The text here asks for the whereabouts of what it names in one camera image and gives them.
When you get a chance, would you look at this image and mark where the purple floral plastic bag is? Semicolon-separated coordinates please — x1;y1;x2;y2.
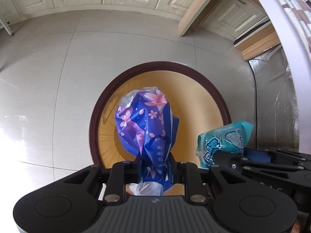
115;87;179;196

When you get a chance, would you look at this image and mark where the teal snack bag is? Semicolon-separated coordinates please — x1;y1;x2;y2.
196;121;253;169

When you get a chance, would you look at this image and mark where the round tan trash bin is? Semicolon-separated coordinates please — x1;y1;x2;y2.
88;61;232;196

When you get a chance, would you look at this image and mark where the checkered brown white tablecloth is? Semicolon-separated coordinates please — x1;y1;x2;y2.
265;0;311;61

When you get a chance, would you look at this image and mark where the cream cabinet bench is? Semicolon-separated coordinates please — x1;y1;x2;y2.
1;0;269;41

